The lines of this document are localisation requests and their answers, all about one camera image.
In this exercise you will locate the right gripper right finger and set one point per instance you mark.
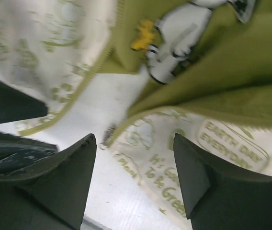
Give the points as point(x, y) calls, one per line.
point(219, 195)

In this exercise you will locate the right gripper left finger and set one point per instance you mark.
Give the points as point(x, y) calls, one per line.
point(50, 194)

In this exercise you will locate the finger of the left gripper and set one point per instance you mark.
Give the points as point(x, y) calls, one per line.
point(16, 106)
point(17, 153)

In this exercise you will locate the cream green printed jacket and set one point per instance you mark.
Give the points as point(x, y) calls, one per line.
point(209, 62)

